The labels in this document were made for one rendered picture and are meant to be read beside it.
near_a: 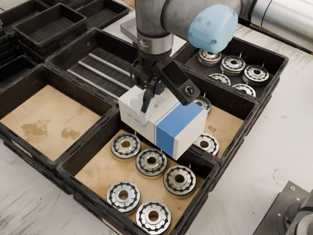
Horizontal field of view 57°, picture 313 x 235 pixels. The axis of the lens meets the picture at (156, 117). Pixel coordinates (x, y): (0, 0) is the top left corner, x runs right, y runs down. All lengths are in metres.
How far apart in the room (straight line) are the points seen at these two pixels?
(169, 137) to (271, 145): 0.66
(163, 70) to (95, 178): 0.49
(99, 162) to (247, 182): 0.55
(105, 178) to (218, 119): 0.47
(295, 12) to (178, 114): 0.34
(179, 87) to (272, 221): 0.56
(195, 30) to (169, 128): 0.28
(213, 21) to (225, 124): 0.68
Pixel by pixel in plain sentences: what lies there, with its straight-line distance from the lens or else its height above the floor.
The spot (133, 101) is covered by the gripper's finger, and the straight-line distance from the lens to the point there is 0.70.
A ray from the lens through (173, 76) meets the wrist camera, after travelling 0.62.
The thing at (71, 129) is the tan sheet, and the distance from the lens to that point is 1.11.
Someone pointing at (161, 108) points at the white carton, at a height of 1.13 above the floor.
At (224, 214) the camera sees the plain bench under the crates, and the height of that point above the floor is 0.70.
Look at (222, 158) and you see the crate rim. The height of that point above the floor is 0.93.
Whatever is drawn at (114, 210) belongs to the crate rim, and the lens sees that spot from 0.82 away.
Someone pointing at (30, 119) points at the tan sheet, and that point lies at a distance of 1.19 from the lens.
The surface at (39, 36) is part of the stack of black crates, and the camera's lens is 2.22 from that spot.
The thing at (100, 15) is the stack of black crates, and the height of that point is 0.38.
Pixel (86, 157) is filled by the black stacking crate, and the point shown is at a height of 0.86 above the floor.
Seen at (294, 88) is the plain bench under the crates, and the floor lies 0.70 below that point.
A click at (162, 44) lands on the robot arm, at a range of 0.58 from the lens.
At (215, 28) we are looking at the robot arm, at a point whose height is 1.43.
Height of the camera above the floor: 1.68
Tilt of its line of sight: 51 degrees down
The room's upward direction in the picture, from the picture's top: straight up
